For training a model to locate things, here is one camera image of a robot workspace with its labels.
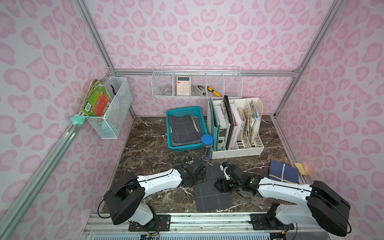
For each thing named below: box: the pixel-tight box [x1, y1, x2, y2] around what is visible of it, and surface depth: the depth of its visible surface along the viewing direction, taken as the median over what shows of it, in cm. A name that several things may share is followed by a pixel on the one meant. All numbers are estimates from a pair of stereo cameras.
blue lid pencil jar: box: [201, 134, 214, 162], surface depth 84 cm
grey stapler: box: [192, 85, 207, 96], surface depth 94 cm
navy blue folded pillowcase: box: [268, 160, 300, 184], surface depth 91 cm
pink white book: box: [230, 103, 242, 150], surface depth 86 cm
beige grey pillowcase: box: [172, 116, 202, 147], surface depth 101 cm
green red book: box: [81, 79, 113, 117], surface depth 73 cm
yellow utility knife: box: [207, 86, 222, 97], surface depth 100 cm
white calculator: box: [176, 76, 191, 96], surface depth 97 cm
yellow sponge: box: [294, 162, 307, 176], surface depth 97 cm
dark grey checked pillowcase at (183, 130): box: [168, 115, 201, 146], surface depth 105 cm
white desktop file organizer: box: [207, 97, 265, 160], surface depth 92 cm
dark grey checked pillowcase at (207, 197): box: [193, 165, 233, 212], surface depth 81 cm
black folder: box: [223, 95, 235, 151], surface depth 84 cm
